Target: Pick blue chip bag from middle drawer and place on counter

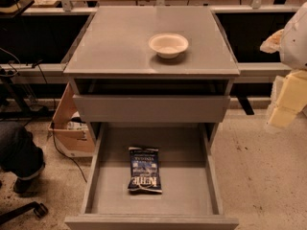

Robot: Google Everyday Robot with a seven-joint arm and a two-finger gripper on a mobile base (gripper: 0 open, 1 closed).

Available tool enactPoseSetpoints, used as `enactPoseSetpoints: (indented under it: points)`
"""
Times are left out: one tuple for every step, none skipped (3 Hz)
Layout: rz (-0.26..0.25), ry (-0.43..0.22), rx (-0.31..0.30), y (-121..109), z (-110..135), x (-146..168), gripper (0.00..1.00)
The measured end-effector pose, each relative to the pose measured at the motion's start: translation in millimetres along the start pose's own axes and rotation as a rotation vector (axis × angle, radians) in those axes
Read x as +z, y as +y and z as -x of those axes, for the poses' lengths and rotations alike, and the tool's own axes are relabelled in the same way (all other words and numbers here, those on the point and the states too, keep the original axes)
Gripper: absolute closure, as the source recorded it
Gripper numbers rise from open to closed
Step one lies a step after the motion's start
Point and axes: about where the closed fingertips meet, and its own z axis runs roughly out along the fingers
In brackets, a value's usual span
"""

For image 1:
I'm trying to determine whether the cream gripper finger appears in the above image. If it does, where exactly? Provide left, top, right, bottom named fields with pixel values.
left=265, top=105, right=296, bottom=132
left=260, top=29, right=284, bottom=54

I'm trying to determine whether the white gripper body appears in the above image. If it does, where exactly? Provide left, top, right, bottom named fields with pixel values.
left=271, top=70, right=307, bottom=113

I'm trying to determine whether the blue chip bag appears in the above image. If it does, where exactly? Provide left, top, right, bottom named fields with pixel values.
left=128, top=147, right=162, bottom=194

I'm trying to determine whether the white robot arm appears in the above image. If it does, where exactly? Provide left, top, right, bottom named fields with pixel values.
left=260, top=3, right=307, bottom=133

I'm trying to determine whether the grey drawer cabinet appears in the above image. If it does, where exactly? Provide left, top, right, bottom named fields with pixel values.
left=64, top=6, right=240, bottom=137

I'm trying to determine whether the white paper bowl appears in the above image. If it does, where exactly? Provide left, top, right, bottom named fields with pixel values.
left=149, top=34, right=189, bottom=59

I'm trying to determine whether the open cardboard box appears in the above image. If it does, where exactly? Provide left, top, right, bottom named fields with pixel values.
left=49, top=84, right=95, bottom=158

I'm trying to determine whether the black office chair base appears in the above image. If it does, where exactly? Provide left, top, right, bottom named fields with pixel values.
left=0, top=201, right=48, bottom=225

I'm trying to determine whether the person's leg in jeans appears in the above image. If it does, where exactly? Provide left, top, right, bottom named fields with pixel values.
left=0, top=122, right=44, bottom=180

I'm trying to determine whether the dark shoe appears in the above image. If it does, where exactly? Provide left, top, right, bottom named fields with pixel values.
left=13, top=178, right=33, bottom=194

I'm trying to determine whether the black floor cable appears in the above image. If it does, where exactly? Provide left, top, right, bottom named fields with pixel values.
left=32, top=59, right=88, bottom=184

